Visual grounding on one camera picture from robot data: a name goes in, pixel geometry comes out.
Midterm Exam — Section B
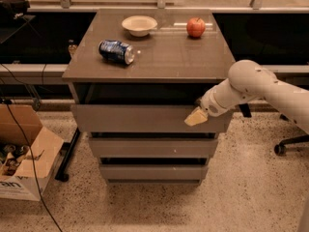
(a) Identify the red apple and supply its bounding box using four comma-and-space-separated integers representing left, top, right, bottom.
186, 17, 206, 38

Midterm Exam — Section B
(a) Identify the black office chair base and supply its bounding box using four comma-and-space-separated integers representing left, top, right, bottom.
273, 113, 309, 157

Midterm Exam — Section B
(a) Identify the grey drawer cabinet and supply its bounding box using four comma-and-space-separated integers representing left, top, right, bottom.
62, 9, 239, 187

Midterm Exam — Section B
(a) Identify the black bag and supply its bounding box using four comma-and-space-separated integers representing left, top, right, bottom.
0, 0, 30, 24

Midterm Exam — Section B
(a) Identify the grey drawer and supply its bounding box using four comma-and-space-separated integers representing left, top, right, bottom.
99, 158, 208, 183
71, 83, 232, 133
89, 137, 218, 158

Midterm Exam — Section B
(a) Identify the black table leg left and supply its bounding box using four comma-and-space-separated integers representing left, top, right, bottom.
55, 129, 80, 182

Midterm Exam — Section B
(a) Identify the cardboard box with cans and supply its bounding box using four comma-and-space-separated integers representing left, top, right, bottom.
0, 104, 64, 201

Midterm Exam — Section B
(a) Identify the blue soda can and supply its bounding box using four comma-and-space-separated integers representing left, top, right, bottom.
98, 40, 134, 65

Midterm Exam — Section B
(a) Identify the grey middle drawer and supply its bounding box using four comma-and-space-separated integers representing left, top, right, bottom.
89, 137, 218, 158

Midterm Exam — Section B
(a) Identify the black table leg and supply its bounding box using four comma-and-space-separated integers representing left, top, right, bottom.
239, 103, 252, 118
55, 129, 80, 182

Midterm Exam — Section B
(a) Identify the grey bottom drawer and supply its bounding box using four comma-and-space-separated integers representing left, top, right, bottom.
99, 158, 208, 183

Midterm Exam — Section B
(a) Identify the small bottle behind cabinet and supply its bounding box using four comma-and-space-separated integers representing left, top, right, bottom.
68, 40, 77, 57

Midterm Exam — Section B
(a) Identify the black table leg right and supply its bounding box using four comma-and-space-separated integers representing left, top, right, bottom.
239, 103, 252, 118

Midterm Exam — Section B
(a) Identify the black cable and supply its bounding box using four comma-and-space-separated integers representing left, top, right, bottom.
0, 63, 64, 232

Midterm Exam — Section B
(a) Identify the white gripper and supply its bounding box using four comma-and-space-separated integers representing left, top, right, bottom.
184, 88, 229, 127

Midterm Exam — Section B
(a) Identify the white bowl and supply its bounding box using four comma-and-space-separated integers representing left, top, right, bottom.
122, 15, 157, 37

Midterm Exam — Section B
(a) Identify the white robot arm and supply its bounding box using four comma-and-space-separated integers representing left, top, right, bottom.
184, 60, 309, 133

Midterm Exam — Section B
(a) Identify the grey top drawer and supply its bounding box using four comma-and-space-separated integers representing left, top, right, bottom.
71, 83, 232, 133

